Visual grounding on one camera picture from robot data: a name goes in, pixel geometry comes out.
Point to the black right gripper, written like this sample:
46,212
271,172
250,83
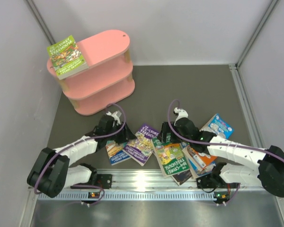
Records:
165,129

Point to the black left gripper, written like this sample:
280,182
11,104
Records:
125,136

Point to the blue 91-Storey Treehouse book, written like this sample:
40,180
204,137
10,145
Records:
115,152

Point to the purple 52-Storey Treehouse book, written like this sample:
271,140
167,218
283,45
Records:
140,149

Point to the green 104-Storey Treehouse book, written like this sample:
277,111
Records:
170,157

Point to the dark Tale of Two Cities book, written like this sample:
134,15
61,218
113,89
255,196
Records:
181,178

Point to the lime 65-Storey Treehouse book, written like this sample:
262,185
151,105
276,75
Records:
66,58

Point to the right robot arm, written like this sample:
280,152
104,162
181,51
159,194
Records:
247,165

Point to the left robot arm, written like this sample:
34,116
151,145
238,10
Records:
53,170

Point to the orange paperback book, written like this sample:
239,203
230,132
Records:
201,160

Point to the blue cartoon paperback book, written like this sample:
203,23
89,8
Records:
193,168

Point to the light blue maze activity book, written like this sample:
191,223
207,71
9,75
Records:
218,126

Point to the pink three-tier shelf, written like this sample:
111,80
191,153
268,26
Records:
108,78

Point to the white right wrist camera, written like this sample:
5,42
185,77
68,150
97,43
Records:
180,113

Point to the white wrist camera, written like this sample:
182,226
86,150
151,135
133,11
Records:
180,113
116,115

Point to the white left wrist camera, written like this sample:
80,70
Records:
116,115

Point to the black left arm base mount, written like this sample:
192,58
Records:
100,180

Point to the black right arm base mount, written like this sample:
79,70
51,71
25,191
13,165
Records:
208,183

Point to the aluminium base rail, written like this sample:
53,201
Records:
150,185

